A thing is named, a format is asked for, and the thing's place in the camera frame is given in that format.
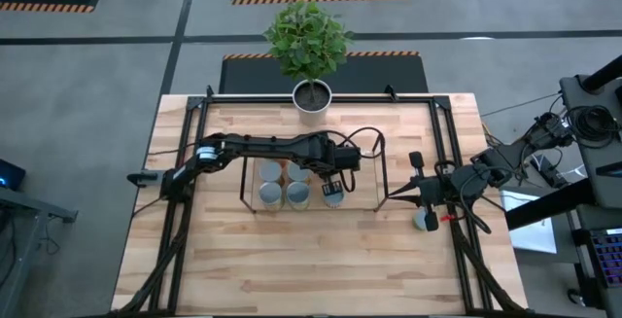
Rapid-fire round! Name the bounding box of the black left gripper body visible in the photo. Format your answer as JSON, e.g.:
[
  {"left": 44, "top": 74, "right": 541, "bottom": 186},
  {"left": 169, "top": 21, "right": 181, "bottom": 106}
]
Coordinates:
[{"left": 318, "top": 146, "right": 362, "bottom": 183}]

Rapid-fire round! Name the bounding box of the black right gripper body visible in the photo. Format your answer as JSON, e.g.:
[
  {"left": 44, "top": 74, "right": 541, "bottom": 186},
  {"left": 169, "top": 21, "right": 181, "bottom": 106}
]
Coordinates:
[{"left": 407, "top": 151, "right": 451, "bottom": 232}]

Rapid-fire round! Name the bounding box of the small yellow can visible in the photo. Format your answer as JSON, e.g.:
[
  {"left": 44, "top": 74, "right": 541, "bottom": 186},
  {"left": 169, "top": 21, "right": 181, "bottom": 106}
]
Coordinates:
[{"left": 322, "top": 181, "right": 347, "bottom": 211}]

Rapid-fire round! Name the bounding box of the orange-red Green Beans can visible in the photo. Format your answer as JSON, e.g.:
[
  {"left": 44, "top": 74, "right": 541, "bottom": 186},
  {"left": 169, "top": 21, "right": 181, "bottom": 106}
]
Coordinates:
[{"left": 285, "top": 181, "right": 312, "bottom": 211}]

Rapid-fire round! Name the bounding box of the orange-red Corn can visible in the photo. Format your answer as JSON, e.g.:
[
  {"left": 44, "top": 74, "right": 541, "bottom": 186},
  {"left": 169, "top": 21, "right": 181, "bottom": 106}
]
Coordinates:
[{"left": 286, "top": 160, "right": 312, "bottom": 184}]

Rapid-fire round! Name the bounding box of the green Oranges can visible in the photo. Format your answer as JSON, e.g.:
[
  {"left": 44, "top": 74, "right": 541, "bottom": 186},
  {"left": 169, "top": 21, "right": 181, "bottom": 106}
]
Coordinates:
[{"left": 259, "top": 181, "right": 285, "bottom": 211}]

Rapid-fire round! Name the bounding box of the green Pears can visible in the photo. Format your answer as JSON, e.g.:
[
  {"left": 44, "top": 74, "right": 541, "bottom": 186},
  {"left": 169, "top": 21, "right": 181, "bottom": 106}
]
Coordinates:
[{"left": 259, "top": 160, "right": 284, "bottom": 184}]

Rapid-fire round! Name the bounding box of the white round plant pot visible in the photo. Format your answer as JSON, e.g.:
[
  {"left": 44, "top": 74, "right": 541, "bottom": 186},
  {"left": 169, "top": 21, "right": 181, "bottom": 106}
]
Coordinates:
[{"left": 291, "top": 78, "right": 334, "bottom": 125}]

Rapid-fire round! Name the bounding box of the white paper sheet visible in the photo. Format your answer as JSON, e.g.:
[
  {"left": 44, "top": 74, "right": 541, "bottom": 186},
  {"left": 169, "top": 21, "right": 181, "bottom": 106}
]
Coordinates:
[{"left": 499, "top": 190, "right": 559, "bottom": 255}]

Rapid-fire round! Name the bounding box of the black crossbar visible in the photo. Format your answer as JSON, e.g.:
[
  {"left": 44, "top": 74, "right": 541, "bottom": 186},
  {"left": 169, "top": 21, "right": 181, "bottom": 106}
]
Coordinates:
[{"left": 504, "top": 176, "right": 599, "bottom": 231}]

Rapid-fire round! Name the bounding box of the green leafy plant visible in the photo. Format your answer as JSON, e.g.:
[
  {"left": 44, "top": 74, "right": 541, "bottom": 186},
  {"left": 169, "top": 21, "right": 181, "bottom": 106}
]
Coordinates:
[{"left": 261, "top": 0, "right": 356, "bottom": 84}]

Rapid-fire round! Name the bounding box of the keyboard with coloured keys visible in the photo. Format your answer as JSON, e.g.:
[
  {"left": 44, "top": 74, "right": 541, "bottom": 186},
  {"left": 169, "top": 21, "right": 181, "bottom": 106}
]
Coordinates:
[{"left": 589, "top": 228, "right": 622, "bottom": 290}]

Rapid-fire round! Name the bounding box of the grey side desk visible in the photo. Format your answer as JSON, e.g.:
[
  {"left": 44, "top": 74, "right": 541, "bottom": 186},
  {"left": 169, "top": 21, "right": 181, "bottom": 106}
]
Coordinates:
[{"left": 0, "top": 186, "right": 79, "bottom": 318}]

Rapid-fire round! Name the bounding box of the black device blue light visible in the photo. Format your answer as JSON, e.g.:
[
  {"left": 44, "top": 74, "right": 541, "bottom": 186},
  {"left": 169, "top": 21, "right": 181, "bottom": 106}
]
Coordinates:
[{"left": 0, "top": 158, "right": 27, "bottom": 192}]

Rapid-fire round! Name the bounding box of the black frame wooden shelf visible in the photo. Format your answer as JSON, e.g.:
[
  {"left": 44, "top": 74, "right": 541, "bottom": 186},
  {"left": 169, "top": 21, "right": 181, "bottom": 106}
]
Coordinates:
[{"left": 238, "top": 127, "right": 391, "bottom": 214}]

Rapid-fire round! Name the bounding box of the black aluminium table frame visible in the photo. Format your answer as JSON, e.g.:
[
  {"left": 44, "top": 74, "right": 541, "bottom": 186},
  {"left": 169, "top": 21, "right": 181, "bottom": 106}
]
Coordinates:
[{"left": 110, "top": 84, "right": 531, "bottom": 318}]

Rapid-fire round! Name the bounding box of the coiled black cable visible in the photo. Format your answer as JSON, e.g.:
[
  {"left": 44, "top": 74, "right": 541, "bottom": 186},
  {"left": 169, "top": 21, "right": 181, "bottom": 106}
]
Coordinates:
[{"left": 565, "top": 105, "right": 622, "bottom": 150}]

